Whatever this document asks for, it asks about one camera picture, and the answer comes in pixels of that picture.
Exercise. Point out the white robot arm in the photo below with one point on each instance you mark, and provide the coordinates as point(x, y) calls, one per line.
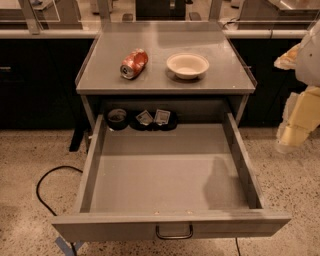
point(307, 68)

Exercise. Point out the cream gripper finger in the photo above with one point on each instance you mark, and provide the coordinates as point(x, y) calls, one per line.
point(301, 117)
point(287, 60)

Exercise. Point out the grey top drawer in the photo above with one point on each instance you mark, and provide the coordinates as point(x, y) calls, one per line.
point(197, 174)

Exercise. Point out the crushed red soda can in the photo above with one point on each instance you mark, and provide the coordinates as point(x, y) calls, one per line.
point(134, 63)

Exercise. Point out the right white packet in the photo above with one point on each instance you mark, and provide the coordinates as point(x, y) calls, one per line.
point(162, 117)

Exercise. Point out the black top drawer handle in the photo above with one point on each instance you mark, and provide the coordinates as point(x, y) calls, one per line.
point(171, 233)

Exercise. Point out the white packet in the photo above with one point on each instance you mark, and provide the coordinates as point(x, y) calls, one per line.
point(144, 118)
point(162, 117)

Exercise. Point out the grey metal drawer cabinet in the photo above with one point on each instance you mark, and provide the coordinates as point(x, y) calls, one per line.
point(222, 89)

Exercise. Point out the white paper bowl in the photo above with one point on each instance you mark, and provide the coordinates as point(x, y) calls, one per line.
point(187, 66)

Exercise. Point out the black tape roll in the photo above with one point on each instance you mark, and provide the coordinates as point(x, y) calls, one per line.
point(117, 119)

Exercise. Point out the left white packet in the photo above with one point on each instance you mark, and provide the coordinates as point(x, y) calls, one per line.
point(144, 118)

